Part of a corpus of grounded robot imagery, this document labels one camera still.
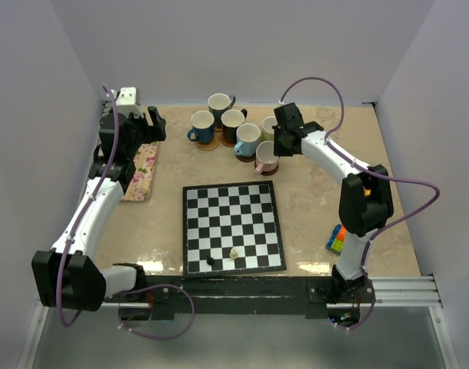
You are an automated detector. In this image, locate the dark blue mug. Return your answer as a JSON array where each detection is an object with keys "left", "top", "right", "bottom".
[{"left": 187, "top": 111, "right": 215, "bottom": 145}]

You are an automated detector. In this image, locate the woven rattan coaster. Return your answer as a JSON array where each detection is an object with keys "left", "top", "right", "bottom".
[{"left": 195, "top": 137, "right": 220, "bottom": 151}]

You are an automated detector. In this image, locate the light blue mug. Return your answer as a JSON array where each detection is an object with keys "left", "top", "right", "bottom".
[{"left": 234, "top": 123, "right": 261, "bottom": 158}]

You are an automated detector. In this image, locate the black mug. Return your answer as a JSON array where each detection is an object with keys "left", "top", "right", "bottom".
[{"left": 221, "top": 109, "right": 248, "bottom": 145}]

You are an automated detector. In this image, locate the pink mug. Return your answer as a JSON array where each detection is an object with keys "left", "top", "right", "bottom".
[{"left": 255, "top": 141, "right": 279, "bottom": 165}]

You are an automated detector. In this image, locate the floral serving tray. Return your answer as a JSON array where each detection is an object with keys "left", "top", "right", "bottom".
[{"left": 122, "top": 142, "right": 158, "bottom": 201}]

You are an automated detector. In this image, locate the purple cable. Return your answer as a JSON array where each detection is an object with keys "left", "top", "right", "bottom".
[
  {"left": 55, "top": 83, "right": 196, "bottom": 341},
  {"left": 278, "top": 76, "right": 441, "bottom": 331}
]

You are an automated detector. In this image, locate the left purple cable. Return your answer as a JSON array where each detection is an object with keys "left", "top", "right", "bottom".
[{"left": 55, "top": 83, "right": 196, "bottom": 341}]

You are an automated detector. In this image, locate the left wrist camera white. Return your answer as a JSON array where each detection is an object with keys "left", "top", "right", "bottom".
[{"left": 111, "top": 87, "right": 141, "bottom": 117}]

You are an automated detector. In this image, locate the dark walnut coaster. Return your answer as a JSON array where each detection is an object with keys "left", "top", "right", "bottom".
[
  {"left": 254, "top": 163, "right": 279, "bottom": 176},
  {"left": 235, "top": 154, "right": 256, "bottom": 162}
]

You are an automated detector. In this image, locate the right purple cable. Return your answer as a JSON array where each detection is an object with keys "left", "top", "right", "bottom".
[{"left": 278, "top": 76, "right": 441, "bottom": 331}]

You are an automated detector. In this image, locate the teal grey mug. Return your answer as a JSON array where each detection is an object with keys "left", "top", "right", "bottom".
[{"left": 208, "top": 93, "right": 236, "bottom": 126}]

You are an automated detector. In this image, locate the green mug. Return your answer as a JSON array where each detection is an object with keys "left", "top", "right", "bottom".
[{"left": 261, "top": 116, "right": 277, "bottom": 141}]

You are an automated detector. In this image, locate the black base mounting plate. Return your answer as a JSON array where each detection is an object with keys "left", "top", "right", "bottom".
[{"left": 102, "top": 274, "right": 377, "bottom": 321}]

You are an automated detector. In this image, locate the black white chessboard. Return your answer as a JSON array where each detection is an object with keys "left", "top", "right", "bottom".
[{"left": 182, "top": 181, "right": 287, "bottom": 278}]

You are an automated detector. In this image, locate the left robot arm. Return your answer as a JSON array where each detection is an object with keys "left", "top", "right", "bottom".
[{"left": 32, "top": 106, "right": 166, "bottom": 311}]

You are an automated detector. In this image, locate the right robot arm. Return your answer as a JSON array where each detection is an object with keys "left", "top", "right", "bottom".
[{"left": 274, "top": 103, "right": 394, "bottom": 303}]

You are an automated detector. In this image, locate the colourful toy car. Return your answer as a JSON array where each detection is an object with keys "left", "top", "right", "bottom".
[{"left": 326, "top": 224, "right": 346, "bottom": 255}]

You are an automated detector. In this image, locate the front aluminium rail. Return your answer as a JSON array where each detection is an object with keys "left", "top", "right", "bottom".
[{"left": 120, "top": 275, "right": 442, "bottom": 307}]

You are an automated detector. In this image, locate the white chess piece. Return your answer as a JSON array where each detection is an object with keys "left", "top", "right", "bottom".
[{"left": 230, "top": 248, "right": 238, "bottom": 259}]

